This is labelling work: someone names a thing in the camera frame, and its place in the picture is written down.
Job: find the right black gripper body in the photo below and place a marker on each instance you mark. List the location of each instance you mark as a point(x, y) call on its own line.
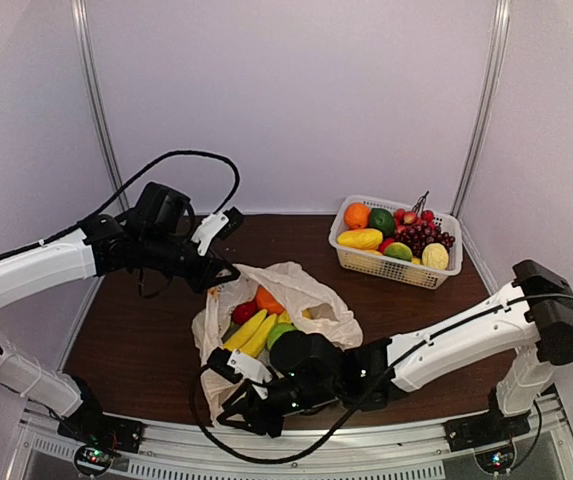
point(324, 393)

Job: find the orange in basket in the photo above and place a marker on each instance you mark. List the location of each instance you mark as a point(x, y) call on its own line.
point(357, 216)

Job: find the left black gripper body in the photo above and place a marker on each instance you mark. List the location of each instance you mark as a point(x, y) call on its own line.
point(158, 254)

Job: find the green lime in basket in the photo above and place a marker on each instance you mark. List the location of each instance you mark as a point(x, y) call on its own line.
point(382, 220)

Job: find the beige plastic bag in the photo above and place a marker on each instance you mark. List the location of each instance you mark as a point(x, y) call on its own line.
point(311, 306)

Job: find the right aluminium corner post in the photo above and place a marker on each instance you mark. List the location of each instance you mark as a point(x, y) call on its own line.
point(499, 35)

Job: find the red apple in bag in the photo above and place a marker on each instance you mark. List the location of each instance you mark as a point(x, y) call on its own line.
point(242, 313)

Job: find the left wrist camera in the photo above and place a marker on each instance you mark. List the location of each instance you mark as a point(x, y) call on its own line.
point(218, 225)

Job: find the green yellow mango in basket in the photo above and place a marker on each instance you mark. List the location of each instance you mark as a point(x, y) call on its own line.
point(400, 251)

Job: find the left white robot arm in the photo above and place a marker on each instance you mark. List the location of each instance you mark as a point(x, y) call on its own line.
point(94, 247)

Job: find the green apple in bag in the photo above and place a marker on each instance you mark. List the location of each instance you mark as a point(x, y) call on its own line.
point(276, 332)

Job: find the aluminium front rail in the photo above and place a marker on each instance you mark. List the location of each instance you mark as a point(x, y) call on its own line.
point(415, 450)

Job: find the red grape bunch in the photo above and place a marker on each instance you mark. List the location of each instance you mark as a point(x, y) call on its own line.
point(417, 237)

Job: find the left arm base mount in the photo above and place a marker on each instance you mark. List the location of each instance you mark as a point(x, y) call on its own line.
point(103, 438)

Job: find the orange in bag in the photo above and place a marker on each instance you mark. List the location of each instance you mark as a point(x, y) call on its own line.
point(266, 301)

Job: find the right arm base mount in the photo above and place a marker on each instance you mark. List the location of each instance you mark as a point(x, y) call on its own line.
point(490, 437)

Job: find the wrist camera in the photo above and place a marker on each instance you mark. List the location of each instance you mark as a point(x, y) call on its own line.
point(218, 225)
point(235, 366)

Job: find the left aluminium corner post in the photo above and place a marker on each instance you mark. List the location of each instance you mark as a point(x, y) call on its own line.
point(94, 94)

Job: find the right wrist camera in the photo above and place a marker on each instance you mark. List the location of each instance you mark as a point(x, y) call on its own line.
point(235, 366)

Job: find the aluminium corner post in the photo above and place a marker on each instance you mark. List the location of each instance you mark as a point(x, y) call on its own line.
point(94, 94)
point(499, 35)

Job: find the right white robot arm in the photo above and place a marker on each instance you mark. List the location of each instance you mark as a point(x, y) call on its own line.
point(532, 314)

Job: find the yellow lemon in basket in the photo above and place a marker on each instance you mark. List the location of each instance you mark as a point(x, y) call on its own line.
point(436, 256)

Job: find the red cherries in basket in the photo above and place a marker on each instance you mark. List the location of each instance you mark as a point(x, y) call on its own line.
point(410, 217)

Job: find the red apple in basket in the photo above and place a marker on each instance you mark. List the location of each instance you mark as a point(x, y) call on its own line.
point(384, 245)

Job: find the yellow banana bunch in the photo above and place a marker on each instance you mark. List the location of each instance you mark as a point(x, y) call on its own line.
point(251, 337)

